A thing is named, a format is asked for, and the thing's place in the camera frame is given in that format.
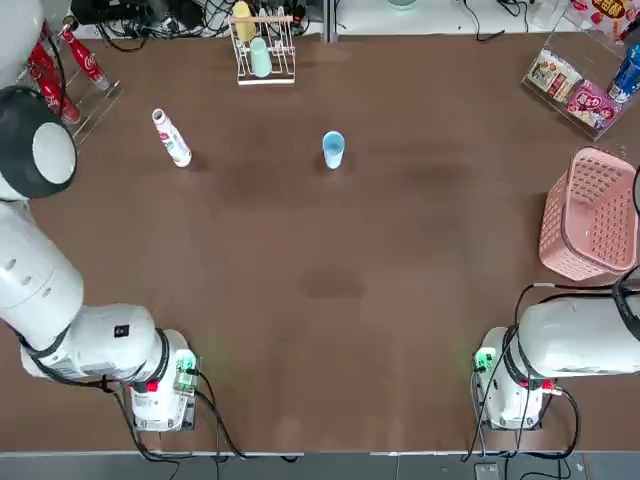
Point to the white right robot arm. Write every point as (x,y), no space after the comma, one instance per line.
(575,335)

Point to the red cola bottle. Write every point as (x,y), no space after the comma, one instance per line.
(40,62)
(85,60)
(70,112)

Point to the beige snack packet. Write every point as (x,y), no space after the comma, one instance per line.
(552,75)

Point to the mint green cup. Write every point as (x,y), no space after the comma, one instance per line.
(260,60)

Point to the aluminium frame post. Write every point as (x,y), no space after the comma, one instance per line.
(330,20)

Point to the pink plastic basket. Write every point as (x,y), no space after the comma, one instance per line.
(590,215)

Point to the blue snack can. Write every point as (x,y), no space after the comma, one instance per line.
(627,75)

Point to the green bowl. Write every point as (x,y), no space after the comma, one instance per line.
(402,4)

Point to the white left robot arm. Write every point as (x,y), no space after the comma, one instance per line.
(100,340)

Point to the white red-labelled juice bottle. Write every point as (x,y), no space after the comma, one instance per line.
(172,142)

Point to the grey floor socket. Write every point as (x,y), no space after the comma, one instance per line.
(486,472)

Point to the small pink snack packet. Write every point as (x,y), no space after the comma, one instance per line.
(592,105)

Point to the black monitor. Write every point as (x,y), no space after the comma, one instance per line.
(100,10)

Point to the clear acrylic snack stand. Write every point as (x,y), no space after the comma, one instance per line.
(575,127)

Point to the long pink snack packet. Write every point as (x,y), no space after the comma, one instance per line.
(612,12)

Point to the yellow cup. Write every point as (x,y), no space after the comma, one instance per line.
(244,22)

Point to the blue ceramic cup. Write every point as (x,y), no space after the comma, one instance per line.
(333,156)

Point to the wooden rack rod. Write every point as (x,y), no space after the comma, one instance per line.
(270,19)

